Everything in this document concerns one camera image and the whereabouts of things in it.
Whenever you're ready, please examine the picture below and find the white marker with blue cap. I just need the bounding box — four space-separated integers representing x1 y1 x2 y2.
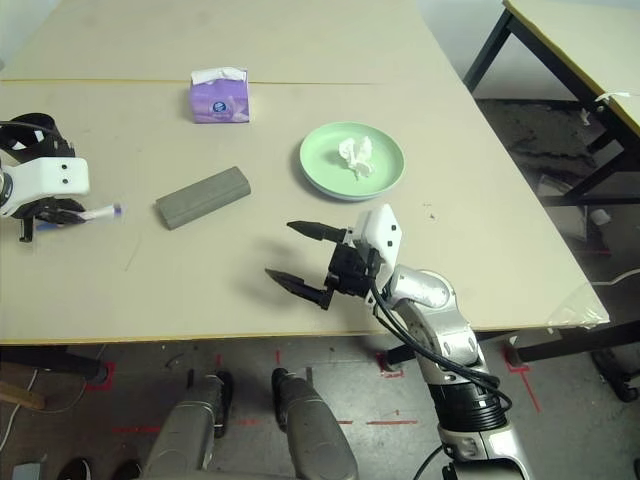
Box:
35 202 124 232

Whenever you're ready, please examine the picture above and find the grey robot left leg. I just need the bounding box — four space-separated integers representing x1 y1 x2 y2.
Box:
142 369 234 480

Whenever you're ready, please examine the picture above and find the clear plastic sheet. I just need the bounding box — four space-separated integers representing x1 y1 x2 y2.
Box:
547 282 609 331

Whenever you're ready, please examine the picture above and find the grey glasses case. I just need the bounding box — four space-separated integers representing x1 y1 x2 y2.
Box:
154 166 252 232

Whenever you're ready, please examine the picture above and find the brown wooden plank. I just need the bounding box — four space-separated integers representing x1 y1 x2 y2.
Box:
0 362 49 411

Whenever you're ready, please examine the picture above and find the black sneaker with white laces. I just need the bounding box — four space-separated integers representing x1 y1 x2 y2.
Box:
112 458 144 480
57 457 94 480

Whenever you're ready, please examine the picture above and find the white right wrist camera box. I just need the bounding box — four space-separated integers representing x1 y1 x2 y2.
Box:
349 203 404 306

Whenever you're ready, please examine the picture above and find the black-framed beige side table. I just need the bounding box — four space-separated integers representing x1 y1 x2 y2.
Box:
462 0 640 209

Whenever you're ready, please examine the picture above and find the grey robot right leg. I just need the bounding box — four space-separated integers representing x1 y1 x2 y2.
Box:
272 367 359 480

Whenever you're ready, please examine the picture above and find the grey robot leg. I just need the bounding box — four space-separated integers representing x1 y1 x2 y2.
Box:
272 367 359 480
142 369 234 480

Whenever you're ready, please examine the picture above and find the white tissue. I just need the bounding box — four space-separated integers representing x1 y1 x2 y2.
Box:
338 135 376 182

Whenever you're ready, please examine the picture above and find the light green plate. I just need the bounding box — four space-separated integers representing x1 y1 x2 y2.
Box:
299 121 406 199

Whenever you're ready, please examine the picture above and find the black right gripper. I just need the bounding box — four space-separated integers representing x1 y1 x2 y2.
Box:
264 219 389 312

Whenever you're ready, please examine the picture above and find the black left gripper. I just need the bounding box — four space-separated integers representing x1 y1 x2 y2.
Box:
18 197 89 244

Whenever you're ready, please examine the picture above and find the black caster base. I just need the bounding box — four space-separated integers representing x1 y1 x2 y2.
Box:
589 349 640 404

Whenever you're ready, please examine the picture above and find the white cardboard scrap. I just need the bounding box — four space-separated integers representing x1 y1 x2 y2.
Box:
537 172 574 199

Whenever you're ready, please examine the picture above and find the purple tissue pack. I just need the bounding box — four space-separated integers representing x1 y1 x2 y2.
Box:
188 65 253 125

